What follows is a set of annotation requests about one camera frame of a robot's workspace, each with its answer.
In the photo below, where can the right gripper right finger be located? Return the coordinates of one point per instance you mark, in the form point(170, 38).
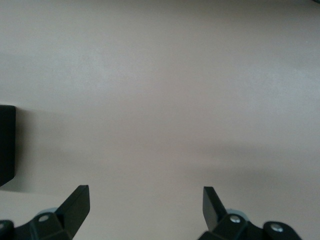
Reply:
point(212, 207)

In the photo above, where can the black rectangular plastic tray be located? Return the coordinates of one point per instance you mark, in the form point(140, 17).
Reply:
point(7, 145)

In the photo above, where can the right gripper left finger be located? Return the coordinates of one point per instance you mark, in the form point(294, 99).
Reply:
point(72, 210)

